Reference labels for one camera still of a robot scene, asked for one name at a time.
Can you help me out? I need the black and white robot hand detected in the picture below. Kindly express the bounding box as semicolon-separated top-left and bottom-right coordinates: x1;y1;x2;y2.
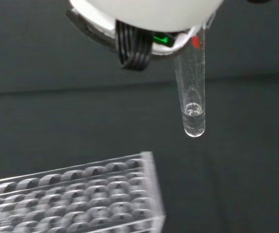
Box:
66;0;272;72

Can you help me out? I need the clear plastic test tube rack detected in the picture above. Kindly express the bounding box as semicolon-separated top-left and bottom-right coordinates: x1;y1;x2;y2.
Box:
0;151;166;233

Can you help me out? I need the black bench cloth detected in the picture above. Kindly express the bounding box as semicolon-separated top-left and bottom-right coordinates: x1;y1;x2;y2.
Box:
0;0;279;233

